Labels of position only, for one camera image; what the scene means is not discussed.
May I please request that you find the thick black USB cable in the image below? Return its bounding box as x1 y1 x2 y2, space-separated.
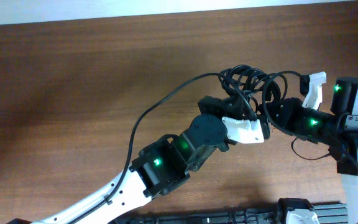
218 64 288 113

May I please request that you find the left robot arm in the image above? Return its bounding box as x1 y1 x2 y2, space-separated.
42 96 244 223

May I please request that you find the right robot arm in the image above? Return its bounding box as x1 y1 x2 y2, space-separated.
259 73 358 223

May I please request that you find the right camera cable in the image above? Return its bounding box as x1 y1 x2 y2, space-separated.
261 70 358 194

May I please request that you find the camera cable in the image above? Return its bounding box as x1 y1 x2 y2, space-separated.
67 72 258 224
261 70 358 194

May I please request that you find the left camera cable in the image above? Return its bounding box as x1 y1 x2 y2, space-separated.
67 72 258 224

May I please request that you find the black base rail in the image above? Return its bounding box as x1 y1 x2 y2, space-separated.
111 198 349 224

